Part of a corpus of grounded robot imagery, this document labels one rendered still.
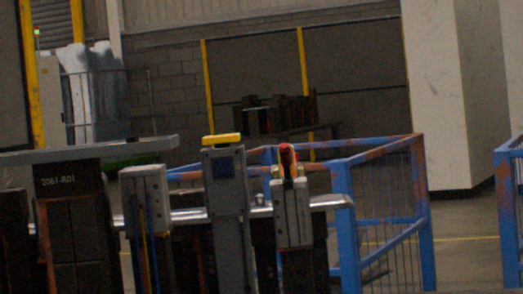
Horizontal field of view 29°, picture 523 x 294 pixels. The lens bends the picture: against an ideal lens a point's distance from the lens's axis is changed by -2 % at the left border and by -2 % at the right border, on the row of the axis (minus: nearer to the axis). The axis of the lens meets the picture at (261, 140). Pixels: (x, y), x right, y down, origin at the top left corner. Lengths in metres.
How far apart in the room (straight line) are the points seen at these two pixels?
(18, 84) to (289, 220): 3.89
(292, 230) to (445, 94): 7.82
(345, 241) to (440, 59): 6.08
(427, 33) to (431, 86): 0.49
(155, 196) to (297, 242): 0.26
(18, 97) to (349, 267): 2.53
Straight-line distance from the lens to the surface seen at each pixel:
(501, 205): 3.43
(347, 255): 3.63
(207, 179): 1.64
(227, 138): 1.64
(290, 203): 1.80
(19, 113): 5.57
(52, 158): 1.64
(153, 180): 1.81
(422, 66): 9.63
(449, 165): 9.63
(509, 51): 9.51
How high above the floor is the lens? 1.23
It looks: 3 degrees down
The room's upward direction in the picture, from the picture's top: 6 degrees counter-clockwise
